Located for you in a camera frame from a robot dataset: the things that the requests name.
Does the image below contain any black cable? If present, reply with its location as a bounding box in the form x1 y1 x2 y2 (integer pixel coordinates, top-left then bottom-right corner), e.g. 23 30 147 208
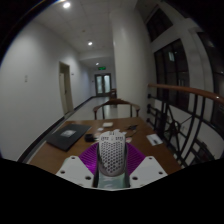
123 124 139 138

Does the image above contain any beige side door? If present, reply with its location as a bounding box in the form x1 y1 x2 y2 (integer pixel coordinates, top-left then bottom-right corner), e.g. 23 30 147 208
58 61 74 116

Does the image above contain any small black box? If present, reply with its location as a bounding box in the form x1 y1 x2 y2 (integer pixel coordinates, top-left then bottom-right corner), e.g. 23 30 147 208
84 133 96 143

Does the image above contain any black rectangular mouse pad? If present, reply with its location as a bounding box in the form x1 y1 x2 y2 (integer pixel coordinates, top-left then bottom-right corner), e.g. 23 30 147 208
45 123 93 152

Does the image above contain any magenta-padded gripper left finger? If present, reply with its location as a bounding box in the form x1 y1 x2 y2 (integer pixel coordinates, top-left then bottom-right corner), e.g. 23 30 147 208
55 143 100 189

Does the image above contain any dark framed window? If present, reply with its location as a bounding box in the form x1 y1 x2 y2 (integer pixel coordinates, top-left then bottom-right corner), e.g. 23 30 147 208
153 38 191 112

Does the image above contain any wooden-topped metal railing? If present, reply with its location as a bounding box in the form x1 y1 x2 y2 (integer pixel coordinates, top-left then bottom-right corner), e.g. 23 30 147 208
146 82 224 168

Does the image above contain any group of ceiling lights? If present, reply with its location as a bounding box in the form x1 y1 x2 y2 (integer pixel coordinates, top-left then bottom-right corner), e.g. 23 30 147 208
62 1 100 67

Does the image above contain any white perforated computer mouse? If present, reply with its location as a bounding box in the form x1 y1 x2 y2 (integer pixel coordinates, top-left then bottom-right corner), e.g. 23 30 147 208
97 129 129 177

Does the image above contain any white paper sheet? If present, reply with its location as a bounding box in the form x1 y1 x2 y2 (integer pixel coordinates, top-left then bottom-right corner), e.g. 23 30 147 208
145 133 164 147

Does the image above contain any wooden armchair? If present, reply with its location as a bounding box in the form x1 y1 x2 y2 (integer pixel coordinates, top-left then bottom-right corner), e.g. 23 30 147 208
92 98 142 121

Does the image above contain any glass double door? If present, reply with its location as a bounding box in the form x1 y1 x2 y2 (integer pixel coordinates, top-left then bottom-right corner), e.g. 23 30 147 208
94 73 113 97

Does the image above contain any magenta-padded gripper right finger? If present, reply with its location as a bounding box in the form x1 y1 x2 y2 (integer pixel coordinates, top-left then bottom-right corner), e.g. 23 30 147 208
125 143 169 189

